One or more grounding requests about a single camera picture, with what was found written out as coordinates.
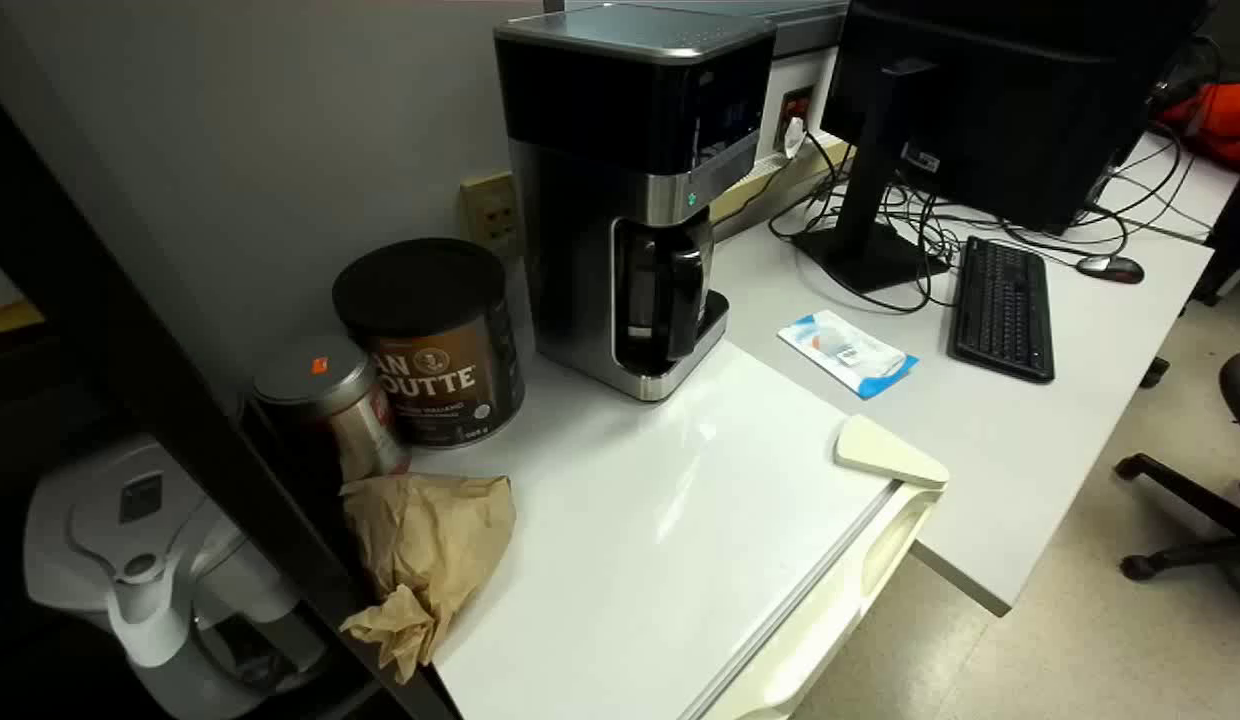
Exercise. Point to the brown coffee can black lid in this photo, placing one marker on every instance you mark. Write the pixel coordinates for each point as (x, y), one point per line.
(441, 363)

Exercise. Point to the white wall power box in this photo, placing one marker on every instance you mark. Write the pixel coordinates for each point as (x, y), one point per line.
(806, 95)

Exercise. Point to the black computer mouse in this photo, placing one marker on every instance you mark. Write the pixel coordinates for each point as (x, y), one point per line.
(1108, 271)

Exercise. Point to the beige power strip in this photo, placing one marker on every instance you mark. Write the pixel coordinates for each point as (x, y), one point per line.
(765, 186)

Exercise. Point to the blue white wipes packet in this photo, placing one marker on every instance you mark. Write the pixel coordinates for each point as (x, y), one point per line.
(844, 355)

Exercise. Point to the orange bag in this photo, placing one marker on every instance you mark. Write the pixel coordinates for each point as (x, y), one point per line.
(1227, 123)

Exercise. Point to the glass coffee carafe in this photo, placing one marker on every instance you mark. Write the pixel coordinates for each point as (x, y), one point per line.
(659, 284)

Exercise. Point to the black computer monitor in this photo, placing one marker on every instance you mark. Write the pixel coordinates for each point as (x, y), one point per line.
(1023, 95)

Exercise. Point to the black shelf frame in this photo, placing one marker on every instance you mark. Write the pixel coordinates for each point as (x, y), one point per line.
(125, 335)

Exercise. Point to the beige wall outlet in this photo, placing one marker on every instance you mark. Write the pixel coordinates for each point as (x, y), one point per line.
(489, 210)

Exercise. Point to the small spice bottle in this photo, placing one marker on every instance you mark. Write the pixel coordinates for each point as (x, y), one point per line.
(331, 401)

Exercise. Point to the beige fridge hinge cover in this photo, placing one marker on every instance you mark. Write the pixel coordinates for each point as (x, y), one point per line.
(887, 448)

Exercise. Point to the black monitor stand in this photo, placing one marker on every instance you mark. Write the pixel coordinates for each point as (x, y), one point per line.
(871, 202)

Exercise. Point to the black silver coffee machine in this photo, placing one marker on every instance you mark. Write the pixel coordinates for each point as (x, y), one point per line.
(607, 95)

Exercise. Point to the white power plug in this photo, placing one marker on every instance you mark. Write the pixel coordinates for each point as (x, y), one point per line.
(794, 135)

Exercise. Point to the crumpled brown paper bag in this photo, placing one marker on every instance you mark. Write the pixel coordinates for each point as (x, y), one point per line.
(425, 543)

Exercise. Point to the white water filter pitcher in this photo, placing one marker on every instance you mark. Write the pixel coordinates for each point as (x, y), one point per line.
(125, 535)

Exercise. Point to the black computer keyboard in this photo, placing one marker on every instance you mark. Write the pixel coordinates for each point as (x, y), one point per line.
(1002, 310)

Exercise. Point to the black office chair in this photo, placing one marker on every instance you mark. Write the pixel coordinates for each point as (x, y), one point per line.
(1213, 513)

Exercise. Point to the white mini fridge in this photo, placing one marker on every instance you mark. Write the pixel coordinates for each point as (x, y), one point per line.
(646, 535)

